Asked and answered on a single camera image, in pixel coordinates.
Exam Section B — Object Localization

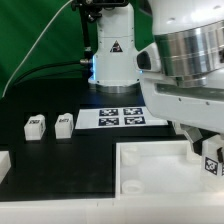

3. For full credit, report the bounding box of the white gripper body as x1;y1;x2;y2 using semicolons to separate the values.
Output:
140;71;224;133

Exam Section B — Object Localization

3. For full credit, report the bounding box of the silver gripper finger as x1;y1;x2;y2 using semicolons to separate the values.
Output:
181;124;204;156
217;147;224;163

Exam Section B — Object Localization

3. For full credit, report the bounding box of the white square table top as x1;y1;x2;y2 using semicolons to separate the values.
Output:
115;140;224;206

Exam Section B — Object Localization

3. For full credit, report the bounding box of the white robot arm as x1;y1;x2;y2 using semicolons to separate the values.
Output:
90;0;224;163

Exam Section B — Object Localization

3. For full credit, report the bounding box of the white sheet with markers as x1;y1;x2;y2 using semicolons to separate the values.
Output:
75;106;168;129

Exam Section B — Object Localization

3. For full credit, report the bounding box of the white front obstacle bar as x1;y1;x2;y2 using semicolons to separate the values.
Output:
0;200;224;224

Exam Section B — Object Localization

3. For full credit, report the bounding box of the white obstacle block left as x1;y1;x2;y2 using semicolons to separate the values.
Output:
0;151;11;184

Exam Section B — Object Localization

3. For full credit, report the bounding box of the black camera stand pole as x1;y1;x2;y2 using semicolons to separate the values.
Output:
71;0;98;60

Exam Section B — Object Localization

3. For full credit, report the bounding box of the white cable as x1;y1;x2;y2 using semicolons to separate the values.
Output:
1;0;75;98

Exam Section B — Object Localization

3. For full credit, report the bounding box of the black cable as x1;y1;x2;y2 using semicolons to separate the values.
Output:
11;59;90;88

